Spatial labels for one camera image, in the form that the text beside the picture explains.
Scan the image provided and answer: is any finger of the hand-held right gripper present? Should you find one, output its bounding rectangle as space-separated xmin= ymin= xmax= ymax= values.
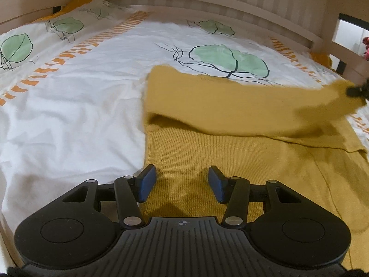
xmin=346 ymin=78 xmax=369 ymax=99

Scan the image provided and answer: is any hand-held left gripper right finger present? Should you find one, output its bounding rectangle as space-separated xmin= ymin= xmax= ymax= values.
xmin=208 ymin=165 xmax=300 ymax=228

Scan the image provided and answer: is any white leaf-print duvet cover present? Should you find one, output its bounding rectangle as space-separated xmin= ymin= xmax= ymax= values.
xmin=0 ymin=0 xmax=369 ymax=266

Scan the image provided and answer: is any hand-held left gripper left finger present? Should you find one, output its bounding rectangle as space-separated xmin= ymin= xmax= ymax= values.
xmin=61 ymin=164 xmax=158 ymax=228

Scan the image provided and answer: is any yellow knit sweater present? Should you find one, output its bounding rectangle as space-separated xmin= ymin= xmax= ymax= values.
xmin=143 ymin=65 xmax=369 ymax=272

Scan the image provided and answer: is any light wooden bed frame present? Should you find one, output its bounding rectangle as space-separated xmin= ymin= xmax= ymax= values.
xmin=0 ymin=0 xmax=369 ymax=83

